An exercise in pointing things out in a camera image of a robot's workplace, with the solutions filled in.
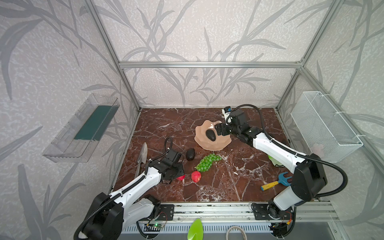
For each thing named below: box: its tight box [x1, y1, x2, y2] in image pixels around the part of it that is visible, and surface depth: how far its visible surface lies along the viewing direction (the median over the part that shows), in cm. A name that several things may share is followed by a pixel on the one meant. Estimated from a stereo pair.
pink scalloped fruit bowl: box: [194, 120, 232, 151], surface depth 101 cm
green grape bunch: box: [194, 153, 223, 172], surface depth 88 cm
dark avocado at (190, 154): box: [185, 147, 196, 162], surface depth 91 cm
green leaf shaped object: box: [187, 218, 204, 240], surface depth 70 cm
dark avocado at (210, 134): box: [205, 129, 216, 142], surface depth 101 cm
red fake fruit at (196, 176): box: [191, 170, 202, 183], surface depth 83 cm
